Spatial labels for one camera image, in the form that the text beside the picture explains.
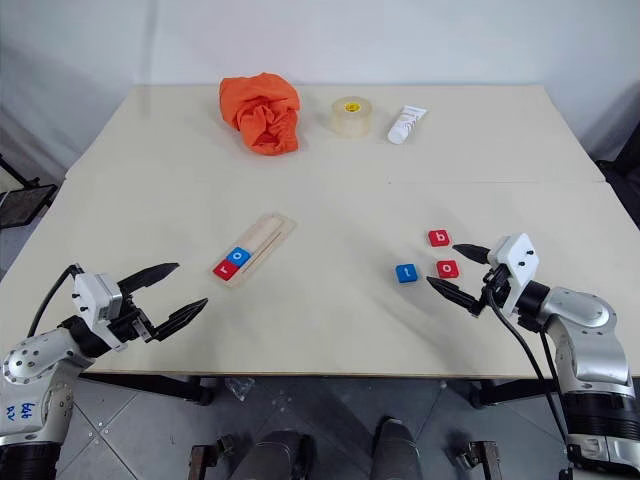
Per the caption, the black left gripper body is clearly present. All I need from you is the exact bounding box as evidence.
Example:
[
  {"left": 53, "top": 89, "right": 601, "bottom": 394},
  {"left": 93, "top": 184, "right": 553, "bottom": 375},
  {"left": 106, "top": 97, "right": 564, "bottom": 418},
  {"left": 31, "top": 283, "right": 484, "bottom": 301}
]
[{"left": 107, "top": 282, "right": 161, "bottom": 347}]

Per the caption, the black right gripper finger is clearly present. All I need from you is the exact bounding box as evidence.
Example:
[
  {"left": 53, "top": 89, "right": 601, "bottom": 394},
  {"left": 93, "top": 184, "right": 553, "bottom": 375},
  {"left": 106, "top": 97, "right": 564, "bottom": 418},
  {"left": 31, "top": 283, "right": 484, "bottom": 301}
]
[
  {"left": 451, "top": 242, "right": 494, "bottom": 265},
  {"left": 425, "top": 275, "right": 483, "bottom": 317}
]

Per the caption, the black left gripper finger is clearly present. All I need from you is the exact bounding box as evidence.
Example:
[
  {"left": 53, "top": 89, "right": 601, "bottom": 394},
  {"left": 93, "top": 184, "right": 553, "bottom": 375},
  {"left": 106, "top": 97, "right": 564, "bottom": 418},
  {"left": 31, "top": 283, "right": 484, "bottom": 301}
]
[
  {"left": 151, "top": 297, "right": 210, "bottom": 344},
  {"left": 118, "top": 261, "right": 181, "bottom": 298}
]

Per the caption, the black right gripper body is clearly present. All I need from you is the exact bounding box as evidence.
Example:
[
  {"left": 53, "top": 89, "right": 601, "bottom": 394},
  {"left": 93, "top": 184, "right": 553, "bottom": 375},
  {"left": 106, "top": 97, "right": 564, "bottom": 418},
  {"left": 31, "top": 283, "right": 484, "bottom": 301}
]
[{"left": 471, "top": 264, "right": 511, "bottom": 318}]

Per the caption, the blue letter tile t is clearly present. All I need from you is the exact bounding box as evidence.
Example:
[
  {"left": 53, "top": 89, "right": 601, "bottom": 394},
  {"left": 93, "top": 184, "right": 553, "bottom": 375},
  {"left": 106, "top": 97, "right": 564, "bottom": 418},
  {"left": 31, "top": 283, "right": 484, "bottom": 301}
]
[{"left": 394, "top": 263, "right": 424, "bottom": 287}]

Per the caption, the red letter tile r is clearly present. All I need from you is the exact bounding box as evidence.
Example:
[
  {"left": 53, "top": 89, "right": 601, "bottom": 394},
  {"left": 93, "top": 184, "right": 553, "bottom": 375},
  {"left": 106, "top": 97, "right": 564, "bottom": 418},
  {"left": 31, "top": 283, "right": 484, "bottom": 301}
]
[{"left": 212, "top": 259, "right": 240, "bottom": 282}]

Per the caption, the blue letter tile o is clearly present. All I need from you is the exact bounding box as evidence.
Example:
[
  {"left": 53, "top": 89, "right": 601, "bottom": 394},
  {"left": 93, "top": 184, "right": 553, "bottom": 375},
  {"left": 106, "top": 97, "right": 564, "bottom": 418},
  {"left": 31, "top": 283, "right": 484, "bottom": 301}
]
[{"left": 225, "top": 246, "right": 252, "bottom": 269}]

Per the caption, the wooden letter tray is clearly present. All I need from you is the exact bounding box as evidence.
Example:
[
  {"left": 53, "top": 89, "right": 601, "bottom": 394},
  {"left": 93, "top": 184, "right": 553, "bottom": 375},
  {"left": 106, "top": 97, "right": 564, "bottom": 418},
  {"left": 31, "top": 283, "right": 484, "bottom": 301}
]
[{"left": 209, "top": 213, "right": 298, "bottom": 290}]

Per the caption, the clear plastic bag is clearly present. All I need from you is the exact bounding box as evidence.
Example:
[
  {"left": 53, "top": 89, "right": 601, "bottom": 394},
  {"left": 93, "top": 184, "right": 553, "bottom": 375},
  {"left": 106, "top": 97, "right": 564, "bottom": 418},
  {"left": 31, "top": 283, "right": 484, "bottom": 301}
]
[{"left": 224, "top": 377, "right": 256, "bottom": 401}]

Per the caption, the white squeeze tube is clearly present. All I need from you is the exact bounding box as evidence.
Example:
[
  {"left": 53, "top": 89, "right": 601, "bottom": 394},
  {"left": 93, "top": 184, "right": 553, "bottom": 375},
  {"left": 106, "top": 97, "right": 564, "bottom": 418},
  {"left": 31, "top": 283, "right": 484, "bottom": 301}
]
[{"left": 387, "top": 103, "right": 430, "bottom": 146}]

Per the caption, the black mesh rack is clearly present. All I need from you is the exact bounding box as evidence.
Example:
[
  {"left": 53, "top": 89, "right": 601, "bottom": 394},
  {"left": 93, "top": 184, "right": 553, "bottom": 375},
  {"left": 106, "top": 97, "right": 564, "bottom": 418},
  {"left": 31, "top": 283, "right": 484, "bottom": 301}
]
[{"left": 0, "top": 154, "right": 59, "bottom": 231}]

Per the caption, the narrow dark rounded shape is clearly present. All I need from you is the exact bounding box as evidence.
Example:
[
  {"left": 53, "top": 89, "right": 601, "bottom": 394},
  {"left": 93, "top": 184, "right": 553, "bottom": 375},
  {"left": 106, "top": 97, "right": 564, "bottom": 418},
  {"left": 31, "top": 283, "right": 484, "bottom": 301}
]
[{"left": 374, "top": 417, "right": 421, "bottom": 480}]

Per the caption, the black chair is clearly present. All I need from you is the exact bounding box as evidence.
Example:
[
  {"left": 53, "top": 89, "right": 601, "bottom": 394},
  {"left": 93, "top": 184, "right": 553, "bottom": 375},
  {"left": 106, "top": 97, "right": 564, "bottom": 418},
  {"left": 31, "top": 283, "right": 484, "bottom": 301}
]
[{"left": 594, "top": 84, "right": 640, "bottom": 226}]

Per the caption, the wide dark rounded shape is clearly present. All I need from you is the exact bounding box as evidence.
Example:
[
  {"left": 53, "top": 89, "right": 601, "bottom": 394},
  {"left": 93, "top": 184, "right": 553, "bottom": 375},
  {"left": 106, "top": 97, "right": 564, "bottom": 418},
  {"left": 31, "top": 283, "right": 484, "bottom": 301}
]
[{"left": 232, "top": 430, "right": 316, "bottom": 480}]

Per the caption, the clear tape roll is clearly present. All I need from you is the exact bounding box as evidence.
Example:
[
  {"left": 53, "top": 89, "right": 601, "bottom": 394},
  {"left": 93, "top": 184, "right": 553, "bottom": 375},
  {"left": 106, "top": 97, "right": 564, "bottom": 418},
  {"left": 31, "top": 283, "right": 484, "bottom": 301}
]
[{"left": 329, "top": 95, "right": 375, "bottom": 141}]

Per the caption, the crumpled orange cloth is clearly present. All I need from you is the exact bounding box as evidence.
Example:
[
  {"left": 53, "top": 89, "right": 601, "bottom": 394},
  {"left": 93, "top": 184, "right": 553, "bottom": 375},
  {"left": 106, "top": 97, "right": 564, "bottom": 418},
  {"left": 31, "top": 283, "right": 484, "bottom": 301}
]
[{"left": 218, "top": 72, "right": 302, "bottom": 157}]

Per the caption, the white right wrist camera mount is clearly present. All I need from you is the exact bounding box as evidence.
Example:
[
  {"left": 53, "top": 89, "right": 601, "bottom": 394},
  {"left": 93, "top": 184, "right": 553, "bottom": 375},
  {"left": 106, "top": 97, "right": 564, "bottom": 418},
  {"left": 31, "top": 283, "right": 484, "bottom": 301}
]
[{"left": 486, "top": 232, "right": 541, "bottom": 319}]

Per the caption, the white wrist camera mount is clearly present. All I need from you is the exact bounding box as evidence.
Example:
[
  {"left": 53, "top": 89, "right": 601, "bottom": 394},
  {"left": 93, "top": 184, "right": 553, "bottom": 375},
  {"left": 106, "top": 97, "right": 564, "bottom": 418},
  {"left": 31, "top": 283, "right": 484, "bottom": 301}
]
[
  {"left": 71, "top": 272, "right": 126, "bottom": 352},
  {"left": 486, "top": 232, "right": 541, "bottom": 319}
]

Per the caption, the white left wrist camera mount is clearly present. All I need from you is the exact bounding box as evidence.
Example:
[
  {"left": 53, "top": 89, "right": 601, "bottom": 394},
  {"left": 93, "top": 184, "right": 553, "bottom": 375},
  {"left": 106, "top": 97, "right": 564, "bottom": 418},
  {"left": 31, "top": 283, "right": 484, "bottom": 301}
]
[{"left": 71, "top": 272, "right": 126, "bottom": 352}]

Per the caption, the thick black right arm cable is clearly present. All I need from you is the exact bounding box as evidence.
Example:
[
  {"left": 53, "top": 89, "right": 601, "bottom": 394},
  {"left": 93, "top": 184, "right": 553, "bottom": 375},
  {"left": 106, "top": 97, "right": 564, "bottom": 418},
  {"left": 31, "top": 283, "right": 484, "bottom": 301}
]
[{"left": 485, "top": 289, "right": 572, "bottom": 444}]

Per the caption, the black table frame leg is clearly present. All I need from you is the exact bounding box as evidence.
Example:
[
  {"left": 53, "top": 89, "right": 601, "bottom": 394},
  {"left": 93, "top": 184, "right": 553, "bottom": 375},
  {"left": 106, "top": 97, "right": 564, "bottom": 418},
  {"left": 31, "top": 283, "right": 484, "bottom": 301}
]
[
  {"left": 469, "top": 377, "right": 566, "bottom": 409},
  {"left": 82, "top": 374, "right": 216, "bottom": 406}
]

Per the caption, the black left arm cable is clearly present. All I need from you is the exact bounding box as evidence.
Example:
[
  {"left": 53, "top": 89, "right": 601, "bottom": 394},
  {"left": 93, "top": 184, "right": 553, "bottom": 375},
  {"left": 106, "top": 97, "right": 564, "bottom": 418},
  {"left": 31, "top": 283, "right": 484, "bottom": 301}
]
[{"left": 26, "top": 263, "right": 84, "bottom": 339}]

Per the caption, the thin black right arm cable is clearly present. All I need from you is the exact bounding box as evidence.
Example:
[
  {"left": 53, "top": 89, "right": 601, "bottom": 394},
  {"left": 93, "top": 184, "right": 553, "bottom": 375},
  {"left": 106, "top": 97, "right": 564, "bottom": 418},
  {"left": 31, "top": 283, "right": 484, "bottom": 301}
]
[{"left": 539, "top": 327, "right": 569, "bottom": 404}]

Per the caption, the brown metal bracket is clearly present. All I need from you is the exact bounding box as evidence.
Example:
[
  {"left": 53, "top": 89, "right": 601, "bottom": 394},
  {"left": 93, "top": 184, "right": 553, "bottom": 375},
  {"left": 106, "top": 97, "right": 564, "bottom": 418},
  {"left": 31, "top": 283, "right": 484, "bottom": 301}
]
[
  {"left": 189, "top": 434, "right": 236, "bottom": 480},
  {"left": 452, "top": 439, "right": 501, "bottom": 480}
]

